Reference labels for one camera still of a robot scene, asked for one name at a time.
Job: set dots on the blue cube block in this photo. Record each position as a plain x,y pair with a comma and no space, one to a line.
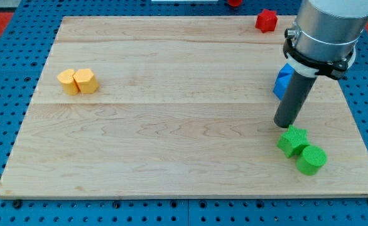
282,80

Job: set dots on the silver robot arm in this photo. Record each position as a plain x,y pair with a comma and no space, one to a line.
322,39

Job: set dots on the green star block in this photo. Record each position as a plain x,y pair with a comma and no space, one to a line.
293,141

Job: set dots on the red star block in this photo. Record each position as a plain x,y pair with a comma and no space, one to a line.
266,21

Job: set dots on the wooden board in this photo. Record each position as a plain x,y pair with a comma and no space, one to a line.
184,109

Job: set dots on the yellow hexagon block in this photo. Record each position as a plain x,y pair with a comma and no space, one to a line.
86,81

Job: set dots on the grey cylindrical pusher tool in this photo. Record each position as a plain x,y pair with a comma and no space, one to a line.
293,99

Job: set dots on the red block at top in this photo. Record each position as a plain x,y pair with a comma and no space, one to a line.
234,3

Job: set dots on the yellow half-round block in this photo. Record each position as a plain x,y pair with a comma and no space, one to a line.
67,81

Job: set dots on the green cylinder block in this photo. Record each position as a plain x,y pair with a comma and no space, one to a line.
311,160

